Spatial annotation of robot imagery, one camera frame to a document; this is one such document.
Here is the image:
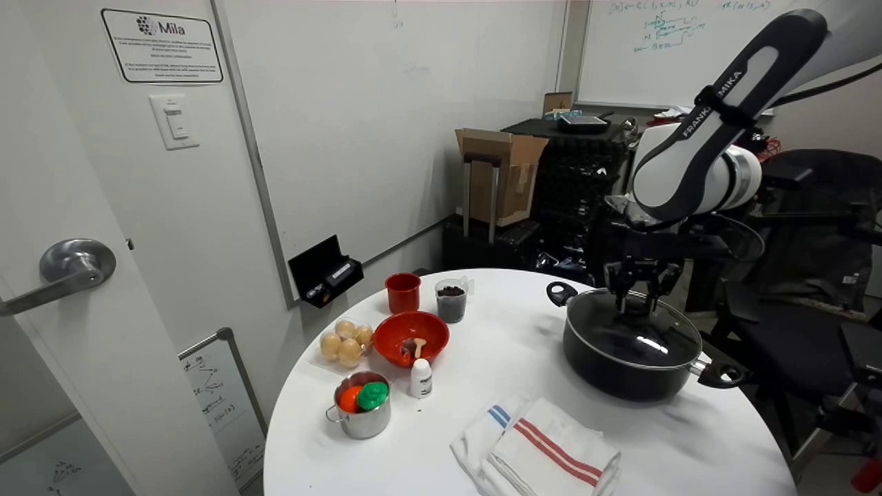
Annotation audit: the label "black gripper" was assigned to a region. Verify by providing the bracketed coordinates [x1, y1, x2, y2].
[603, 218, 709, 308]

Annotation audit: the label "glass pot lid black knob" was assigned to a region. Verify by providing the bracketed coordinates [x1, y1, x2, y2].
[564, 290, 702, 370]

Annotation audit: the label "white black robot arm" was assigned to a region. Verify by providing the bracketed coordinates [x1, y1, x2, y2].
[605, 8, 826, 301]

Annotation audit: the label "black cooking pot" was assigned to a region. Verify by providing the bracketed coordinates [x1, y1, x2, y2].
[545, 280, 743, 402]

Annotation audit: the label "black shelf unit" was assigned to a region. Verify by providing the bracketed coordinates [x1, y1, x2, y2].
[440, 115, 633, 284]

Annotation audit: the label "black office chair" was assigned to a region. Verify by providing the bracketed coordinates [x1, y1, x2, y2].
[712, 149, 882, 451]

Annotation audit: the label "cardboard box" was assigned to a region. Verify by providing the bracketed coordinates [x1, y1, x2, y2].
[454, 130, 548, 228]

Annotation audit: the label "clear cup dark contents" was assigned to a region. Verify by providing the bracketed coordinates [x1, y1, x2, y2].
[435, 278, 469, 323]

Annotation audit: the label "white towel red blue stripes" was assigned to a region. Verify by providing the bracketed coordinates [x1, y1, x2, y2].
[448, 400, 619, 496]

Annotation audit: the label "red cup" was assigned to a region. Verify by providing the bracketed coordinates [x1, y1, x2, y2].
[385, 273, 422, 315]

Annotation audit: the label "red bowl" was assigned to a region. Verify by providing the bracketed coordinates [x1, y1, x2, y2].
[373, 312, 448, 370]

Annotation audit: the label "small white bottle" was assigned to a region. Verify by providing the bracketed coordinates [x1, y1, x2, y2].
[407, 357, 433, 396]

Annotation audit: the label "round white table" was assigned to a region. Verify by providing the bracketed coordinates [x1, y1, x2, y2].
[265, 271, 796, 496]

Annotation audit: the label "beige toy bread cluster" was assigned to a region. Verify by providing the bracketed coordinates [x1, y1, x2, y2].
[320, 320, 373, 370]

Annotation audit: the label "metal cup with toys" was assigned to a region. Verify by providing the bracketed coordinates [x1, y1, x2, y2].
[324, 371, 390, 442]

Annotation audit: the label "black marker tray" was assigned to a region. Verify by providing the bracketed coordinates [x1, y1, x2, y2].
[288, 235, 364, 308]

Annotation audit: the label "small whiteboard on floor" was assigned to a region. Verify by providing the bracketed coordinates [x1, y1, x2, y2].
[178, 327, 265, 487]

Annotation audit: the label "white light switch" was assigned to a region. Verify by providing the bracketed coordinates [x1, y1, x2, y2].
[148, 93, 199, 152]

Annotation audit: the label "white wall sign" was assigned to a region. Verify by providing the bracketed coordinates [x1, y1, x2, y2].
[100, 8, 222, 82]

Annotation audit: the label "silver door handle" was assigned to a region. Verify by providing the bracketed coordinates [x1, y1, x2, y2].
[0, 238, 116, 316]

